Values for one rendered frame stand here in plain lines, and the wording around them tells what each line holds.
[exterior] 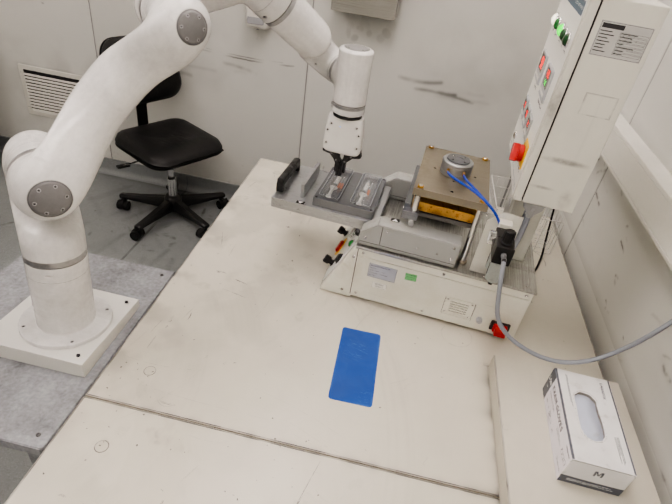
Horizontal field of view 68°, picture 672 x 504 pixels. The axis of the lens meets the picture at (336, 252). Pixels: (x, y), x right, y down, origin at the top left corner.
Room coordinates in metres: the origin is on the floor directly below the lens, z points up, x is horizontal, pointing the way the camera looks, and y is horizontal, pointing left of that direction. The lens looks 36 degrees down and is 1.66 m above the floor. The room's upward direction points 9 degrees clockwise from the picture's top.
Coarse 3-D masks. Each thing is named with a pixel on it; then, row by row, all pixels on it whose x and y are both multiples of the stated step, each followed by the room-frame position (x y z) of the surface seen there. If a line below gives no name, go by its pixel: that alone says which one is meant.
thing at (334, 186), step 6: (342, 174) 1.28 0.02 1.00; (348, 174) 1.29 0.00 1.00; (330, 180) 1.23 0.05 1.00; (336, 180) 1.24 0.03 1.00; (342, 180) 1.25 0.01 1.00; (324, 186) 1.20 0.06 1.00; (330, 186) 1.20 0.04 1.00; (336, 186) 1.21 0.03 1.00; (342, 186) 1.21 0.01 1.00; (324, 192) 1.16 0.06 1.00; (330, 192) 1.17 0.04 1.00; (336, 192) 1.17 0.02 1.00
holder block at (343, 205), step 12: (324, 180) 1.25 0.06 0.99; (384, 180) 1.30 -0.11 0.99; (348, 192) 1.20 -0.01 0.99; (312, 204) 1.14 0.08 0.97; (324, 204) 1.14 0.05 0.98; (336, 204) 1.13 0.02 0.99; (348, 204) 1.14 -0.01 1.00; (372, 204) 1.16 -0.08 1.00; (360, 216) 1.12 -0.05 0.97; (372, 216) 1.12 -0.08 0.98
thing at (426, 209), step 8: (424, 200) 1.11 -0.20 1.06; (432, 200) 1.11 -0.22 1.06; (424, 208) 1.09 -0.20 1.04; (432, 208) 1.09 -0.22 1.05; (440, 208) 1.09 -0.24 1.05; (448, 208) 1.09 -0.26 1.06; (456, 208) 1.09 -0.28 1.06; (464, 208) 1.10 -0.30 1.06; (424, 216) 1.09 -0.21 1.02; (432, 216) 1.09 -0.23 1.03; (440, 216) 1.09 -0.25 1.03; (448, 216) 1.08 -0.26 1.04; (456, 216) 1.07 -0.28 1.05; (464, 216) 1.08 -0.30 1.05; (472, 216) 1.07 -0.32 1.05; (456, 224) 1.08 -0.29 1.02; (464, 224) 1.08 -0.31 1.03
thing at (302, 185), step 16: (304, 176) 1.30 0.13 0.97; (320, 176) 1.31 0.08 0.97; (288, 192) 1.19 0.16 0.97; (304, 192) 1.18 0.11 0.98; (384, 192) 1.28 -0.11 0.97; (288, 208) 1.15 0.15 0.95; (304, 208) 1.14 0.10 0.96; (320, 208) 1.13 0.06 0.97; (384, 208) 1.23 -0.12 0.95; (352, 224) 1.11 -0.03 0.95
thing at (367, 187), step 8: (368, 176) 1.30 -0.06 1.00; (376, 176) 1.30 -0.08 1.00; (360, 184) 1.24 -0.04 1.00; (368, 184) 1.25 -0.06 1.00; (376, 184) 1.25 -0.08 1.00; (360, 192) 1.19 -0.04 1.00; (368, 192) 1.20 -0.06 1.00; (352, 200) 1.14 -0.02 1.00; (360, 200) 1.15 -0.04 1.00; (368, 200) 1.16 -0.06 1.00
